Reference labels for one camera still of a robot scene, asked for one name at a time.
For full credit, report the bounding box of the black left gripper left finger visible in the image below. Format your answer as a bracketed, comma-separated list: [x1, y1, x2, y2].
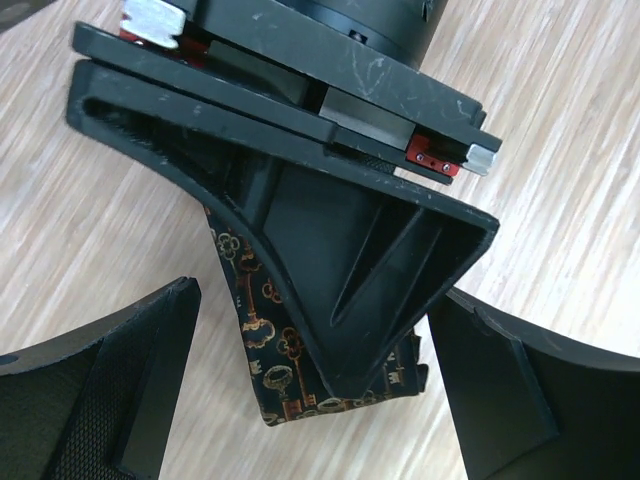
[1, 277, 201, 479]

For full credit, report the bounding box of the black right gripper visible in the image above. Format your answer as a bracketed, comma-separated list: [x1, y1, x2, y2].
[72, 1, 501, 184]

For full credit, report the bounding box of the black tie with gold keys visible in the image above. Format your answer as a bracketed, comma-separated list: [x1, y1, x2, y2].
[204, 208, 429, 426]

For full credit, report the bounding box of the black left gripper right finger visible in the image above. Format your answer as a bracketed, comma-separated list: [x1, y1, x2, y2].
[428, 289, 639, 479]

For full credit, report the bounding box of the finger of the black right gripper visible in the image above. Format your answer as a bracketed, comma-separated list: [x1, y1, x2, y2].
[67, 60, 499, 398]

